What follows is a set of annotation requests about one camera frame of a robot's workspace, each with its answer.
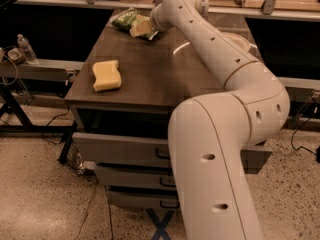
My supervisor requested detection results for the white bowl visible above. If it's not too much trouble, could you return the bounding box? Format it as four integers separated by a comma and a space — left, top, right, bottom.
223, 32, 250, 51

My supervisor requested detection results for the green jalapeno chip bag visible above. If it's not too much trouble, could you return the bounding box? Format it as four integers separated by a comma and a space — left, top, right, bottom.
110, 7, 158, 40

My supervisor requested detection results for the bottom grey drawer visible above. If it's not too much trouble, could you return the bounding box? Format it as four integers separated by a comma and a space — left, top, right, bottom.
107, 188, 180, 210

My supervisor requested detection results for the grey drawer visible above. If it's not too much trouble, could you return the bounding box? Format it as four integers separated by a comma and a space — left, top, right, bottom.
72, 132, 273, 174
94, 166, 176, 190
107, 188, 180, 210

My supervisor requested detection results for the grey side bench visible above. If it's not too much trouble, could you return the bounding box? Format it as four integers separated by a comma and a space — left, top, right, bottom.
0, 59, 83, 82

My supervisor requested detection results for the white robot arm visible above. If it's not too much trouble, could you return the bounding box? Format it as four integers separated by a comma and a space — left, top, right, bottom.
150, 0, 290, 240

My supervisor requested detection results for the middle grey drawer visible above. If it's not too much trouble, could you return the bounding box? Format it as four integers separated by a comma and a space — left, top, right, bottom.
94, 166, 176, 190

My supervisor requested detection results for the top grey drawer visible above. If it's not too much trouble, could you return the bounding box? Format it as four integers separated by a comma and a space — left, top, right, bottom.
72, 132, 273, 174

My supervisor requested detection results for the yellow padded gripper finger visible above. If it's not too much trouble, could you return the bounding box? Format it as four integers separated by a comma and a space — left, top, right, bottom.
130, 19, 154, 37

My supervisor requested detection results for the clear plastic water bottle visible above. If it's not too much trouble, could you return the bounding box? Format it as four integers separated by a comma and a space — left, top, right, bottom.
17, 34, 38, 64

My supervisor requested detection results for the grey drawer cabinet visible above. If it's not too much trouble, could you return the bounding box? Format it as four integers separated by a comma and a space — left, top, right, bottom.
64, 8, 282, 216

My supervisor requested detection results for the roll of tape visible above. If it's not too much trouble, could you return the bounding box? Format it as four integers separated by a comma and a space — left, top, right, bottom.
7, 48, 24, 64

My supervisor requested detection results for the black cable on floor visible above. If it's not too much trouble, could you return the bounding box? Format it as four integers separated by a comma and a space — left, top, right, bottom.
290, 107, 320, 158

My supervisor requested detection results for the yellow sponge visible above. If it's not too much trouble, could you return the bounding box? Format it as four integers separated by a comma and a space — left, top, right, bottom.
92, 60, 122, 92

